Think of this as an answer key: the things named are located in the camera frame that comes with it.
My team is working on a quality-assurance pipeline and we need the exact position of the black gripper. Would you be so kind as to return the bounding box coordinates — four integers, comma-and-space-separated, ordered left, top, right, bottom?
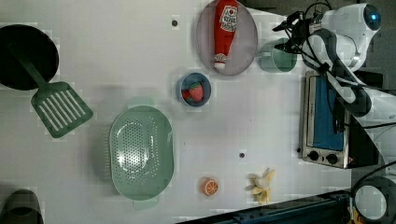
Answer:
273, 19, 312, 54

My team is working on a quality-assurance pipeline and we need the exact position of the green mug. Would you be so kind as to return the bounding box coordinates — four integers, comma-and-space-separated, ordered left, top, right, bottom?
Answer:
258, 37, 297, 73

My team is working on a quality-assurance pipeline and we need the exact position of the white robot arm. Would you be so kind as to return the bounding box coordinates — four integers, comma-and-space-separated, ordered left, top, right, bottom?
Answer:
273, 3, 396, 163

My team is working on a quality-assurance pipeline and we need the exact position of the pink round plate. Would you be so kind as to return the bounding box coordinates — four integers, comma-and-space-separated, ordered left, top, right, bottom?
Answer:
195, 0, 258, 76

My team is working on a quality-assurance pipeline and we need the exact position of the red ketchup bottle toy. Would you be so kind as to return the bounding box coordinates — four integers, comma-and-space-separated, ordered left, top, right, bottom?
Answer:
214, 0, 238, 70

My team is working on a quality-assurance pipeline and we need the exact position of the silver toaster oven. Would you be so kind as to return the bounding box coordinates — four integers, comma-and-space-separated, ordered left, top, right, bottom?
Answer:
297, 70, 381, 170

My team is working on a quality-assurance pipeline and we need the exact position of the blue small bowl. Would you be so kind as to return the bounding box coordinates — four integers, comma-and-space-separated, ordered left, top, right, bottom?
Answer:
176, 73, 211, 107

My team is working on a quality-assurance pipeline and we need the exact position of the red strawberry toy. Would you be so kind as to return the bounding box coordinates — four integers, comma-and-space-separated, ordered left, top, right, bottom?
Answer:
181, 82, 204, 103

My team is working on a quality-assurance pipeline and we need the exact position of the peeled banana toy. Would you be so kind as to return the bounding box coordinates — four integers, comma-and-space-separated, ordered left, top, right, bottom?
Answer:
246, 168, 276, 205

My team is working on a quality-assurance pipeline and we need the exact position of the orange slice toy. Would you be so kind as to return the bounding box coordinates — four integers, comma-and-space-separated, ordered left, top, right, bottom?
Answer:
201, 178, 219, 196

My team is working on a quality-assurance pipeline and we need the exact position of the green perforated colander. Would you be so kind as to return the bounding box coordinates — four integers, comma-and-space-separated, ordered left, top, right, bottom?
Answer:
108, 97, 174, 210

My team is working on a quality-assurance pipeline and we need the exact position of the green slotted spatula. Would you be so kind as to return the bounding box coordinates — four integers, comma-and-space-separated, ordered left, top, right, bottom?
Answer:
7, 43, 93, 138

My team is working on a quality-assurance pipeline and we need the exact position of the black frying pan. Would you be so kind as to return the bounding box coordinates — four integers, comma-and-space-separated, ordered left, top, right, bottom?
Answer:
0, 23, 60, 91

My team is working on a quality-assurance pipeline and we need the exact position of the dark round object corner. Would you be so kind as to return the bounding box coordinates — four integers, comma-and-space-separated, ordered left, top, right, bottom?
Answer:
1, 189, 44, 224

